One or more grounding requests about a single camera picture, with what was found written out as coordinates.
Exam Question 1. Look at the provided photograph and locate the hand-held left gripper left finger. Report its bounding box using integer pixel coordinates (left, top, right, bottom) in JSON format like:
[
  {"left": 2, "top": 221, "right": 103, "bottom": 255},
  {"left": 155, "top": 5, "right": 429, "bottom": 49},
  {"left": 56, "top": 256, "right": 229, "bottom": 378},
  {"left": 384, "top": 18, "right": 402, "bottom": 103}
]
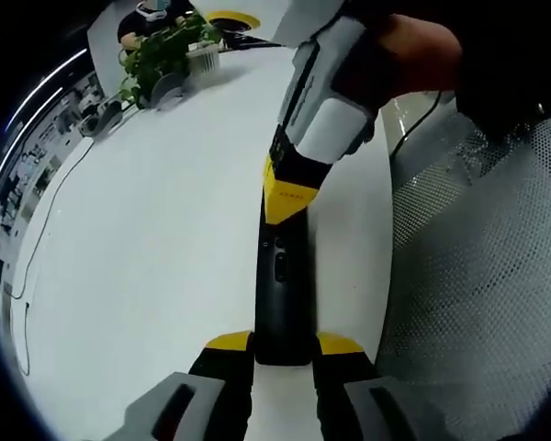
[{"left": 123, "top": 329, "right": 256, "bottom": 441}]

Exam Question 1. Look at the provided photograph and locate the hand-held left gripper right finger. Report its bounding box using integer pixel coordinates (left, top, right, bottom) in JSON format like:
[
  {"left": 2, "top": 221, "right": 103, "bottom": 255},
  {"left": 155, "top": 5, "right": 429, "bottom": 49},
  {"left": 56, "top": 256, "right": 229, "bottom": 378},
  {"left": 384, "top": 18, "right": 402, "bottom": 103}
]
[{"left": 311, "top": 331, "right": 419, "bottom": 441}]

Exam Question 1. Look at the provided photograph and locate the black remote control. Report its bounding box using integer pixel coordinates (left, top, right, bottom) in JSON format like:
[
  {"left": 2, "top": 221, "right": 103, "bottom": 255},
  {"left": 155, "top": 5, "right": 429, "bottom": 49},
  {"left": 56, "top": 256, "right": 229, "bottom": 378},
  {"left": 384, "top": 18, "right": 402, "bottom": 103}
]
[{"left": 253, "top": 214, "right": 315, "bottom": 368}]

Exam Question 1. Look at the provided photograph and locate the person's right hand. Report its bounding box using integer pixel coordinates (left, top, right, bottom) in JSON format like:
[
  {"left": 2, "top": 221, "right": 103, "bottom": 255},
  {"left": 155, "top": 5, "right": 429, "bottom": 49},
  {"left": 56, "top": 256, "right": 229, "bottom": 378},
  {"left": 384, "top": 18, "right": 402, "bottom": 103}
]
[{"left": 379, "top": 13, "right": 465, "bottom": 99}]

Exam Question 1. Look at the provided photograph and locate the white plant pot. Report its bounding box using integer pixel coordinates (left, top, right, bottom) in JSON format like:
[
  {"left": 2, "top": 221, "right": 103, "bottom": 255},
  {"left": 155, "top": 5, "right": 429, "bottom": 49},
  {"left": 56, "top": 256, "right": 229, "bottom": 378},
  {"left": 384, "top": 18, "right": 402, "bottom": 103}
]
[{"left": 185, "top": 47, "right": 222, "bottom": 75}]

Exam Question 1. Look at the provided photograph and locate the yellow rimmed round object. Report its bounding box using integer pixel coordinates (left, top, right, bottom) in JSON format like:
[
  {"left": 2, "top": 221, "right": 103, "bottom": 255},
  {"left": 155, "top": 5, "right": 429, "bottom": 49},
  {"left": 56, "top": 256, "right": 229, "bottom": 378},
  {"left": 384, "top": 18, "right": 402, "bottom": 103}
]
[{"left": 205, "top": 9, "right": 263, "bottom": 34}]

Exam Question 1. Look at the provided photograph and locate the grey round device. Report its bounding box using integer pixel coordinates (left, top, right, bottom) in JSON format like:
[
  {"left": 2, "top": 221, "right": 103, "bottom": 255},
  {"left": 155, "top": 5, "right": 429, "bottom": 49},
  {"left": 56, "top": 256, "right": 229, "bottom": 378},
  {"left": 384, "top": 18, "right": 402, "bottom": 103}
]
[{"left": 150, "top": 73, "right": 186, "bottom": 103}]

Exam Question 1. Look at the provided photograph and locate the white mesh chair back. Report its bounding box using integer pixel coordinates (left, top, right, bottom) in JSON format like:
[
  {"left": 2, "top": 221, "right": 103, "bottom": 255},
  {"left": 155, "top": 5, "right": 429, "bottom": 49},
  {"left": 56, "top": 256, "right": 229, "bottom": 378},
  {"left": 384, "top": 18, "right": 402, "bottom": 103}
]
[{"left": 375, "top": 109, "right": 551, "bottom": 441}]

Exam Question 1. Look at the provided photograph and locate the green potted plant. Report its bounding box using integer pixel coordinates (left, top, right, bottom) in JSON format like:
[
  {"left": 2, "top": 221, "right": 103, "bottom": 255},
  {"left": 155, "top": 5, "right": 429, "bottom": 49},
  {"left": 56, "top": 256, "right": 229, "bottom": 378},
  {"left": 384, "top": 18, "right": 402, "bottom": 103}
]
[{"left": 118, "top": 12, "right": 224, "bottom": 110}]

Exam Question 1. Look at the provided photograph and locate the thin black cable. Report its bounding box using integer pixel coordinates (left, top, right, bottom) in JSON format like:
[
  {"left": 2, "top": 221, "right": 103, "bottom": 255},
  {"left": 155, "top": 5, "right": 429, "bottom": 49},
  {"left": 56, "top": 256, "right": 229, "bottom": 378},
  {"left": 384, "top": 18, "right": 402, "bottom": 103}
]
[{"left": 388, "top": 89, "right": 444, "bottom": 158}]

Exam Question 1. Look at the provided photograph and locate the grey cable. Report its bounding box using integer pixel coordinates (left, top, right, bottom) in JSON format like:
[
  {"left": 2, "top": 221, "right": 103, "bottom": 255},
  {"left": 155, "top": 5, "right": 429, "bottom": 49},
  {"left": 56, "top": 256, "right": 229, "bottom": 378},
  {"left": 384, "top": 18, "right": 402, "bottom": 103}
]
[{"left": 7, "top": 136, "right": 96, "bottom": 377}]

